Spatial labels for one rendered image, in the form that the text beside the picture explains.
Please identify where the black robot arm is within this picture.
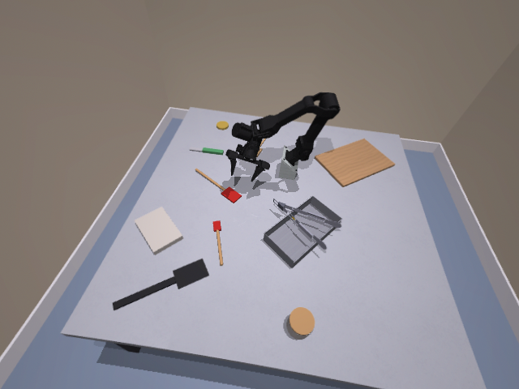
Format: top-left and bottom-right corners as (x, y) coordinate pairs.
(232, 92), (341, 166)

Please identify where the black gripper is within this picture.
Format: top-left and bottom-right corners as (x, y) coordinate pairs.
(225, 142), (270, 182)

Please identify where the green-handled screwdriver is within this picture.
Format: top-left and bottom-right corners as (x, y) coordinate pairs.
(190, 147), (224, 155)

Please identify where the grey canister with tan lid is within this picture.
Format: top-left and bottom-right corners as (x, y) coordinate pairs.
(286, 307), (315, 340)

